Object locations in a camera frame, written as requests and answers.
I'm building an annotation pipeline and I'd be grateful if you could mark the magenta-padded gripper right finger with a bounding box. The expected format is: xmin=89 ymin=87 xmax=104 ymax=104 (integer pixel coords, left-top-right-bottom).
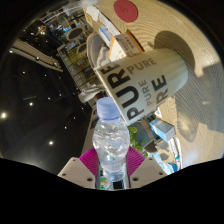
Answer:
xmin=125 ymin=145 xmax=168 ymax=189

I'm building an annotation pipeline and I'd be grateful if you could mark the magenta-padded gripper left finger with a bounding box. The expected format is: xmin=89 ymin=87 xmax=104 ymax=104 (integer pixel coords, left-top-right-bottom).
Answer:
xmin=57 ymin=146 xmax=101 ymax=189

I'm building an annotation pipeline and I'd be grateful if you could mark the clear water bottle blue cap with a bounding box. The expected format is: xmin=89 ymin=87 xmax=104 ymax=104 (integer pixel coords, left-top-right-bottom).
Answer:
xmin=92 ymin=96 xmax=131 ymax=184

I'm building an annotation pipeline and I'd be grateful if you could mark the small light blue box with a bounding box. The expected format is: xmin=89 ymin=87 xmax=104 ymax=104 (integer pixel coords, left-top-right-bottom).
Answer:
xmin=148 ymin=118 xmax=177 ymax=143

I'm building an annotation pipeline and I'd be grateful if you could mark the white mug black lettering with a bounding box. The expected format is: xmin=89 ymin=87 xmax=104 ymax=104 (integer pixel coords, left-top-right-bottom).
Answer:
xmin=94 ymin=47 xmax=189 ymax=127

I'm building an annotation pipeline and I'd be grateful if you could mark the group of oval-back dining chairs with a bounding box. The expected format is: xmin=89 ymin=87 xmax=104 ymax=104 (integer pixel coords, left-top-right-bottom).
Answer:
xmin=56 ymin=23 xmax=91 ymax=58

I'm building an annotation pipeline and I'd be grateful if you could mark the white card blue print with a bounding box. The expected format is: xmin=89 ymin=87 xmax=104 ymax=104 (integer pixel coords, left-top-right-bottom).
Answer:
xmin=98 ymin=25 xmax=115 ymax=46

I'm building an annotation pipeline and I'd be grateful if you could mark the white paper napkin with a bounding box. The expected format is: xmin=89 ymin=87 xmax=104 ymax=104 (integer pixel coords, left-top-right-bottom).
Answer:
xmin=83 ymin=5 xmax=101 ymax=23

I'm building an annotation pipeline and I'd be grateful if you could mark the flat round red coaster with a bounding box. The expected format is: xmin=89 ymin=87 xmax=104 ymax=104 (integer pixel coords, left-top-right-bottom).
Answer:
xmin=113 ymin=0 xmax=139 ymax=24

